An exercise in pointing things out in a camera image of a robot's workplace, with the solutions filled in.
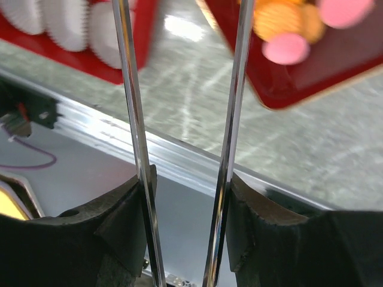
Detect orange sandwich cookie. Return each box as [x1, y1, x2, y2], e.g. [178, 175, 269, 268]
[253, 1, 326, 44]

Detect aluminium rail frame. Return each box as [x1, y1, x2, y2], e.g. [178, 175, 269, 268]
[1, 67, 337, 210]

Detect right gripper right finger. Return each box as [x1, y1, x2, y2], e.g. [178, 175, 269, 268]
[226, 176, 382, 286]

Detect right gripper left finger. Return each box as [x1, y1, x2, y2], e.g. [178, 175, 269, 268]
[1, 177, 147, 286]

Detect dark red gold-rimmed tray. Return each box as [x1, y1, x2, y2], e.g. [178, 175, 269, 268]
[206, 1, 382, 109]

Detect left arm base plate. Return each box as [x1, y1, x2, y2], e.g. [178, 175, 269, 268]
[1, 78, 61, 138]

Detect metal tongs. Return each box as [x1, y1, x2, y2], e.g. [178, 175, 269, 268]
[112, 1, 256, 286]

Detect red cookie box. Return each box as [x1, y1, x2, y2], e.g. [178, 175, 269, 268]
[0, 0, 159, 86]

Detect pink round cookie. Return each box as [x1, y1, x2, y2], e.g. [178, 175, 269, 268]
[262, 33, 310, 65]

